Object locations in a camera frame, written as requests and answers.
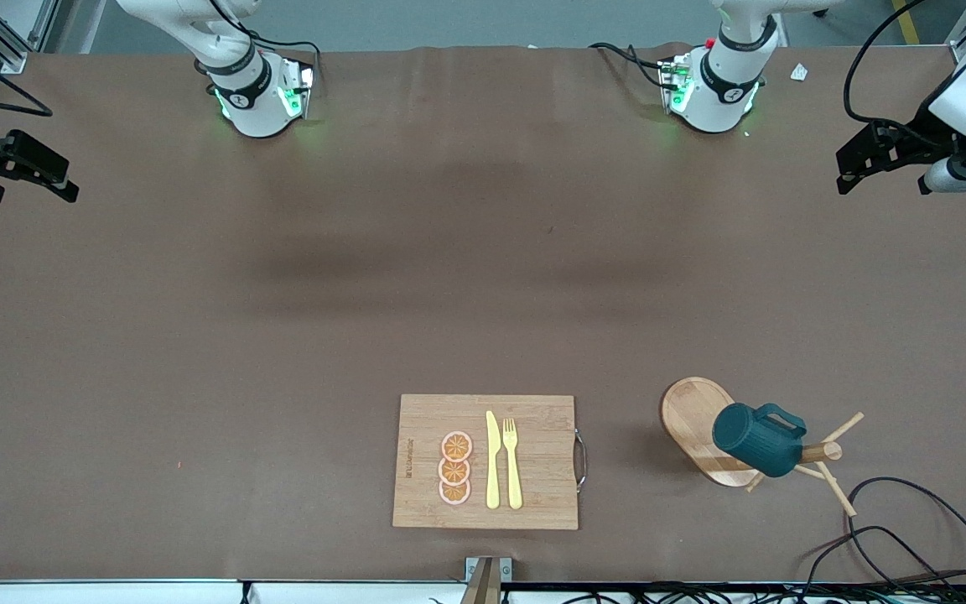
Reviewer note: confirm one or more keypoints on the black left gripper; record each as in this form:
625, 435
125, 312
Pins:
915, 134

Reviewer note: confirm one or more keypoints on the dark green ribbed cup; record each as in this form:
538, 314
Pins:
751, 440

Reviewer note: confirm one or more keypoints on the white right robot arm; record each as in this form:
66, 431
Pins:
257, 105

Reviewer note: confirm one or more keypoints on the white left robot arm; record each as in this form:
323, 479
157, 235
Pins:
722, 92

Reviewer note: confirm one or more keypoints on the white paper scrap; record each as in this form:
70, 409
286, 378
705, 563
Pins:
799, 73

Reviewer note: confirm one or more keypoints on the brown table cover sheet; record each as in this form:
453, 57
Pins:
282, 335

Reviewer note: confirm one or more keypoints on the wooden mug tree stand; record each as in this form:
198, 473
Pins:
693, 419

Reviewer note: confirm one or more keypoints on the wooden cutting board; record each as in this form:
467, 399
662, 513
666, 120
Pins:
542, 470

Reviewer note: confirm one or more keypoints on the yellow plastic fork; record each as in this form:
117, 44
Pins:
514, 478

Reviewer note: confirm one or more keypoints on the yellow plastic knife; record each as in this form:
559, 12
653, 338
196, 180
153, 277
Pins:
493, 470

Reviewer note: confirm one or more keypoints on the orange slice toy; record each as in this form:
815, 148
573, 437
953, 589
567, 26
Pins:
456, 446
454, 471
454, 493

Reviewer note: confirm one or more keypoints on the white table edge rail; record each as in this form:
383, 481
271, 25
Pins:
72, 594

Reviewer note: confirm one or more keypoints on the grey metal bracket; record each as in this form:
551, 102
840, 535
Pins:
473, 570

